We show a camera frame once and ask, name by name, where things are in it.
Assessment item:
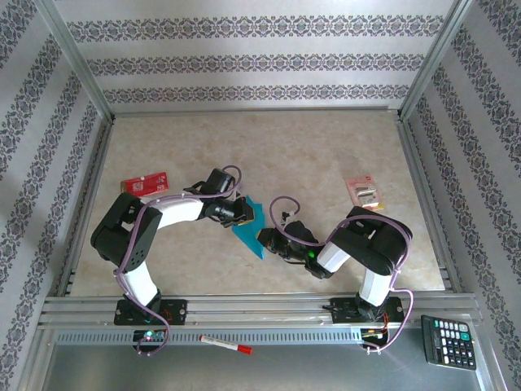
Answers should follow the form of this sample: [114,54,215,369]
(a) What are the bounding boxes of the blue cloth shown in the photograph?
[231,195,268,261]

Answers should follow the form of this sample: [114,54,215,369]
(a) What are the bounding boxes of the grey metal sheet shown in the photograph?
[40,344,489,391]

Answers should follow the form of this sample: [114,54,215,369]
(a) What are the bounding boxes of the red card packet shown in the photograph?
[120,171,170,199]

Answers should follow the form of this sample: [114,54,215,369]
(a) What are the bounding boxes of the pink blister pack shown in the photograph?
[344,174,386,211]

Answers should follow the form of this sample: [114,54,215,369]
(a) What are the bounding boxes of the white marker red cap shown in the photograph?
[198,334,253,355]

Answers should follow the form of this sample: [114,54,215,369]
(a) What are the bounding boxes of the small circuit board green light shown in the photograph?
[133,328,167,344]

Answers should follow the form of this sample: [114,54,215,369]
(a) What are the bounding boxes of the black calculator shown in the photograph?
[420,314,478,371]

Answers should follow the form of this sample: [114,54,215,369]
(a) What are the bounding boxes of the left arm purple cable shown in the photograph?
[116,165,244,358]

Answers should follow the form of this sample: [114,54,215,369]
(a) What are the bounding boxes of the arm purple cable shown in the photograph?
[269,196,415,354]
[116,165,244,358]

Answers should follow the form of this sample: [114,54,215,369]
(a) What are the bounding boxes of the aluminium mounting rail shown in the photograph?
[38,293,484,329]

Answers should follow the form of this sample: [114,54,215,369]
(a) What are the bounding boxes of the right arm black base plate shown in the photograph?
[330,297,406,326]

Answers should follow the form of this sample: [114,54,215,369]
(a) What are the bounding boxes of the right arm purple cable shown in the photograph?
[269,196,415,354]

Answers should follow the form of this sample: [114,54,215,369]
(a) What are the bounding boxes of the slotted grey cable duct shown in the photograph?
[55,327,394,346]

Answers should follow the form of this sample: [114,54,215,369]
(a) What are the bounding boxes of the aluminium table edge rail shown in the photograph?
[112,106,404,119]
[55,117,117,297]
[396,117,463,293]

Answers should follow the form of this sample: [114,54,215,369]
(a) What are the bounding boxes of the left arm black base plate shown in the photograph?
[113,299,188,327]

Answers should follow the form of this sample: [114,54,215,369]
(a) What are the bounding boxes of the aluminium frame post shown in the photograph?
[34,0,117,123]
[398,0,476,121]

